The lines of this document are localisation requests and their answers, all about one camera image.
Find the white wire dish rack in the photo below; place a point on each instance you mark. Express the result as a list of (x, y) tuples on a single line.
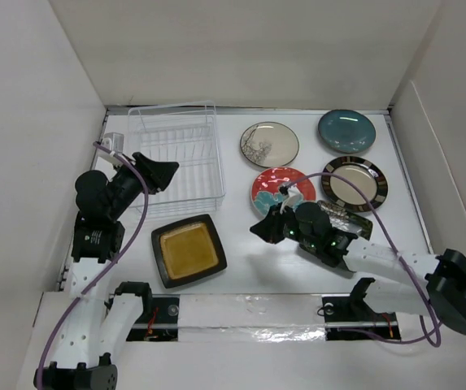
[(187, 134)]

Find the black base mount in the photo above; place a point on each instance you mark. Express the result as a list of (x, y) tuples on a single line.
[(345, 321), (161, 325)]

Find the black square amber plate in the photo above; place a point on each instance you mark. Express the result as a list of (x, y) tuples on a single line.
[(187, 251)]

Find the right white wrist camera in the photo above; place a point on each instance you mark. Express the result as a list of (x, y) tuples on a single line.
[(292, 196)]

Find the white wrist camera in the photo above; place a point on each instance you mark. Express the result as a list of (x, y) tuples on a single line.
[(292, 196), (109, 147)]

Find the black square floral plate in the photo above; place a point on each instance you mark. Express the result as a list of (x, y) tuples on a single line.
[(347, 221)]

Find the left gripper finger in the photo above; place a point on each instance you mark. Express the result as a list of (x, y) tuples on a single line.
[(158, 181), (145, 164)]

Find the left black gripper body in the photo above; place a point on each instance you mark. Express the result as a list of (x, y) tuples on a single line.
[(127, 186)]

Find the red plate with teal flower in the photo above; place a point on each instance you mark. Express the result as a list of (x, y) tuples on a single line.
[(265, 188)]

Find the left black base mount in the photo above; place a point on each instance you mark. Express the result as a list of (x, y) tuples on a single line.
[(161, 325)]

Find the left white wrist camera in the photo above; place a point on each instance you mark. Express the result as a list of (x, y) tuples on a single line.
[(109, 147)]

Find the striped dark rim plate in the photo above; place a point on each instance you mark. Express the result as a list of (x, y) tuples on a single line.
[(363, 174)]

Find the teal round plate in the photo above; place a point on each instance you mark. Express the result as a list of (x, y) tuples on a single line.
[(346, 131)]

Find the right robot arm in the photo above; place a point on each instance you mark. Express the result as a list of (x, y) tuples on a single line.
[(412, 283)]

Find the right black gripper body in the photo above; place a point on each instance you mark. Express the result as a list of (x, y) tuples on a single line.
[(286, 226)]

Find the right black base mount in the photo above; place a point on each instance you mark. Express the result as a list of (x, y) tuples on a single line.
[(345, 321)]

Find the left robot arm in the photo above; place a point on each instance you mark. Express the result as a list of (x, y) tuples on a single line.
[(82, 349)]

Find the cream plate with tree pattern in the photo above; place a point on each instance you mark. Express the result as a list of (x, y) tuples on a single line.
[(269, 144)]

